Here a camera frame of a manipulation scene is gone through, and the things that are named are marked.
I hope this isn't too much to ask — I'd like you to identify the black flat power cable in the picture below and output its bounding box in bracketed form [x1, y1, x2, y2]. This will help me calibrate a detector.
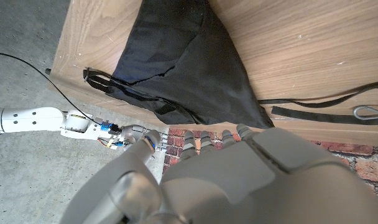
[259, 80, 378, 126]

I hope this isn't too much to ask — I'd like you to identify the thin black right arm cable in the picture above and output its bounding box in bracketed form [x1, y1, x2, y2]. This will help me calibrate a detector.
[0, 51, 98, 124]

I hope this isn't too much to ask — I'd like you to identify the small red pocket device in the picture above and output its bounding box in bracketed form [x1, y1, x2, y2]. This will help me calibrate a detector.
[353, 105, 378, 121]

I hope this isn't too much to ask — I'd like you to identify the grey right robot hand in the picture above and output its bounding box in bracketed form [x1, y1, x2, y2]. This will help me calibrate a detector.
[119, 124, 168, 153]

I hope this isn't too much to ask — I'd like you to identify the black fabric tote bag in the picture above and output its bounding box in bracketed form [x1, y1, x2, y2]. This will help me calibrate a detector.
[82, 0, 274, 130]

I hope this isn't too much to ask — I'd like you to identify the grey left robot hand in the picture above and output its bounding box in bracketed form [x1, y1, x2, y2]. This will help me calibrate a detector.
[60, 123, 378, 224]

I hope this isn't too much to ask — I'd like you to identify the red brick print backdrop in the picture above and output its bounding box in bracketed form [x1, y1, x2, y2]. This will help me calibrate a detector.
[162, 127, 378, 209]

